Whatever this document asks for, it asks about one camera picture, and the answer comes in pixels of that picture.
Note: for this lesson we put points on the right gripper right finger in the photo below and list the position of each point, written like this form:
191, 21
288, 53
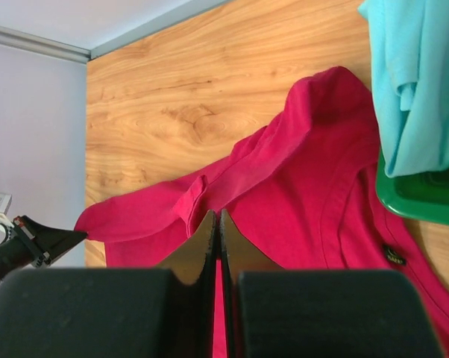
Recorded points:
238, 255

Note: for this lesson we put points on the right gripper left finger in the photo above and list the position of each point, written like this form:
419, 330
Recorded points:
187, 330

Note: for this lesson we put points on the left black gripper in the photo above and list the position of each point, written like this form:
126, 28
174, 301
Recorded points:
30, 236

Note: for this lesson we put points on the bright red t shirt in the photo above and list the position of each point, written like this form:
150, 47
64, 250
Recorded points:
302, 189

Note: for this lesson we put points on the green plastic bin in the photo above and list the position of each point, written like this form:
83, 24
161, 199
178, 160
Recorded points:
423, 196

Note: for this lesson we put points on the light teal t shirt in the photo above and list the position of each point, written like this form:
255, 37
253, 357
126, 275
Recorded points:
409, 42

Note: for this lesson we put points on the left aluminium corner post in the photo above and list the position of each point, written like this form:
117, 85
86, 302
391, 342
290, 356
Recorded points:
39, 45

